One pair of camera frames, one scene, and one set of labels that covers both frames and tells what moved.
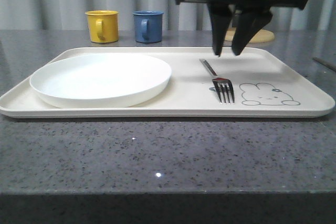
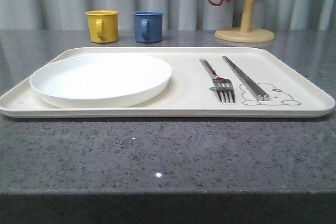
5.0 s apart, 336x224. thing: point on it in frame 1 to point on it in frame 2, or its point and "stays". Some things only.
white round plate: x=100 y=81 stays
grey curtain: x=58 y=1 stays
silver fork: x=223 y=86 stays
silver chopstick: x=325 y=63 to x=258 y=96
